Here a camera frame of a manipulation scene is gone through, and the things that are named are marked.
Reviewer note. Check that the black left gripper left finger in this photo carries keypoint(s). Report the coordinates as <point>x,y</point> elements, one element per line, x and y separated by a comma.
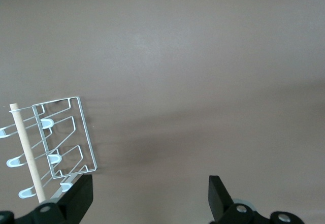
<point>73,198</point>

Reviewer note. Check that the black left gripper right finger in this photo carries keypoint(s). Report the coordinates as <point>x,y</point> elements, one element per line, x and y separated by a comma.
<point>223,203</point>

